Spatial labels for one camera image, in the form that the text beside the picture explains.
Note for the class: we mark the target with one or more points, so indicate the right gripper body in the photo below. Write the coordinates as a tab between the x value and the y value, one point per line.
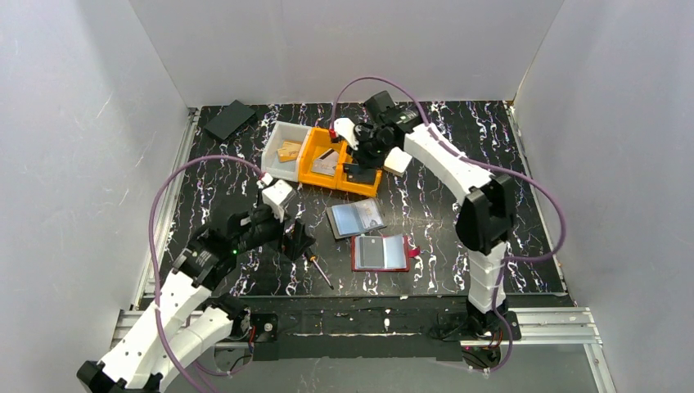
361	155

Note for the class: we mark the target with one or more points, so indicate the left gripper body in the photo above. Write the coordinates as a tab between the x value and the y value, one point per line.
289	235

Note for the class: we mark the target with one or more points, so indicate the grey card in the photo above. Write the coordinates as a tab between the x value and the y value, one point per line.
359	174

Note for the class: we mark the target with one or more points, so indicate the black VIP card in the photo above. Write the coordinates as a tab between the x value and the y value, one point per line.
371	251

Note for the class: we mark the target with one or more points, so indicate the gold card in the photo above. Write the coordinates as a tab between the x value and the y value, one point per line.
284	159
289	148

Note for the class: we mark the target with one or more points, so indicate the red card holder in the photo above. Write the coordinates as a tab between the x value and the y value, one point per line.
398	253

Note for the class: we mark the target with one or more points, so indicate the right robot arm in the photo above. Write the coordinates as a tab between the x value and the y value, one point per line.
487	212

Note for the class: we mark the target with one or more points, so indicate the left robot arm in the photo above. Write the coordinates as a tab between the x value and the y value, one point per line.
208	258

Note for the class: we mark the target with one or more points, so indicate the yellow bin with black card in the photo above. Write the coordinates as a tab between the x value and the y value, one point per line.
343	185

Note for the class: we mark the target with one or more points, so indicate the silver VIP card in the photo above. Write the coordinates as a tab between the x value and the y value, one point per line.
325	164

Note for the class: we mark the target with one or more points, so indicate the yellow bin with silver card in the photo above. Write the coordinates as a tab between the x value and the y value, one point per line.
318	142

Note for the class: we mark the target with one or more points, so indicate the gold card in white bin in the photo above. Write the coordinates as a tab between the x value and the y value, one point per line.
289	148

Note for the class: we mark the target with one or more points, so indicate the black yellow screwdriver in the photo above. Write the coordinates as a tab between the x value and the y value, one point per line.
313	258

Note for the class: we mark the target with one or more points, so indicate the white small box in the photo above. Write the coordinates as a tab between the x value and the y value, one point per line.
397	162

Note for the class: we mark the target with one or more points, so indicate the black flat box left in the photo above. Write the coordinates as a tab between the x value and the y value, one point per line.
229	121

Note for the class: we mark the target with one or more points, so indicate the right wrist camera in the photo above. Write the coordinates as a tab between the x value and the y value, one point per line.
343	130

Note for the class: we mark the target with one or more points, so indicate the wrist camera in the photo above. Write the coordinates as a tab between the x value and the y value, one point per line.
277	194
343	130

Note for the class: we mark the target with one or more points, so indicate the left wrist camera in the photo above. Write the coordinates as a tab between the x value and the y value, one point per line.
277	194

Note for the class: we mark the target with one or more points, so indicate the aluminium table rail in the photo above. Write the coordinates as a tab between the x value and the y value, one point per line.
157	217

